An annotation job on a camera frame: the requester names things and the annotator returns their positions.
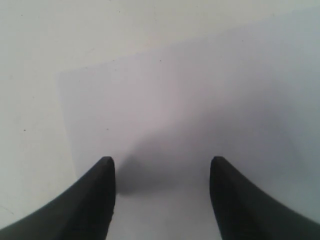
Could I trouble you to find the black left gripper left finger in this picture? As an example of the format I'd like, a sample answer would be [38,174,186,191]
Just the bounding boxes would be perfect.
[0,157,116,240]

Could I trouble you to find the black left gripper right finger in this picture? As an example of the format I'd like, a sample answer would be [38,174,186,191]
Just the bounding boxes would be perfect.
[209,156,320,240]

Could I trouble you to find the white paper with square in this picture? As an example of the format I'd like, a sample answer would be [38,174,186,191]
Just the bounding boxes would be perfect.
[57,6,320,240]

